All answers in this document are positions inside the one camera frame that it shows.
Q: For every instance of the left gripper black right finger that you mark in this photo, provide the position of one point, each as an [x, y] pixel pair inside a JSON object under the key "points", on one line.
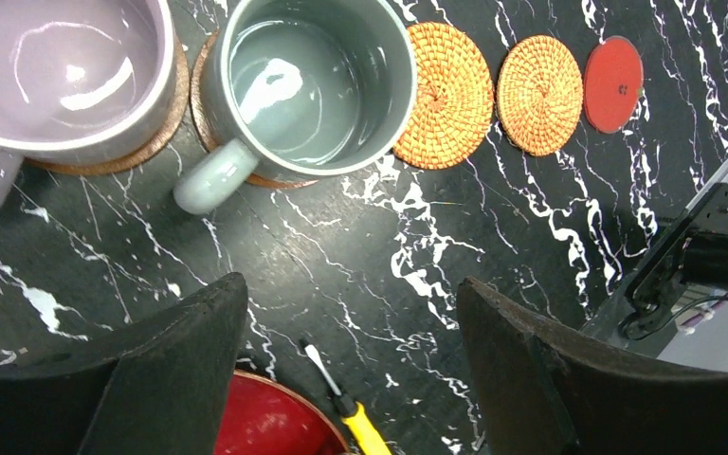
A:
{"points": [[545, 388]]}

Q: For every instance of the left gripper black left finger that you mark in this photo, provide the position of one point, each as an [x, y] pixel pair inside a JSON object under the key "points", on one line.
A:
{"points": [[157, 386]]}

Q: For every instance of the brown wooden coaster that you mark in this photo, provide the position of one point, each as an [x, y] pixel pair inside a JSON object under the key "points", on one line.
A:
{"points": [[201, 124], [151, 148]]}

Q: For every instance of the woven rattan coaster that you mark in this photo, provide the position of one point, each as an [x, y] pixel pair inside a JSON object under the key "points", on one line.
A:
{"points": [[454, 100], [539, 95]]}

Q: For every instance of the red apple coaster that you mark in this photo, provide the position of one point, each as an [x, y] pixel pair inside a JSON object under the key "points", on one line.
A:
{"points": [[613, 81]]}

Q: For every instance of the lilac mug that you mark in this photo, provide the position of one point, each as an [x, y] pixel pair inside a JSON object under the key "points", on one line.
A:
{"points": [[81, 82]]}

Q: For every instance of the dark grey mug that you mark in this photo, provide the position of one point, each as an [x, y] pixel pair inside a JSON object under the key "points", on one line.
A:
{"points": [[300, 91]]}

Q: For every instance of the red round tray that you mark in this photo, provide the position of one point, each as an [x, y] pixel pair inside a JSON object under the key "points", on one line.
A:
{"points": [[264, 417]]}

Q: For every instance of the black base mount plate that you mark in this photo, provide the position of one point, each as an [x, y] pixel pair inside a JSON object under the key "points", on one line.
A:
{"points": [[687, 268]]}

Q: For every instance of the yellow handled screwdriver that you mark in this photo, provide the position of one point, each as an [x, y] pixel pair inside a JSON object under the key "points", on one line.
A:
{"points": [[352, 413]]}

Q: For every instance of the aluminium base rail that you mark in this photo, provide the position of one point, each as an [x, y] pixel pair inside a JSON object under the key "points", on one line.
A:
{"points": [[697, 338]]}

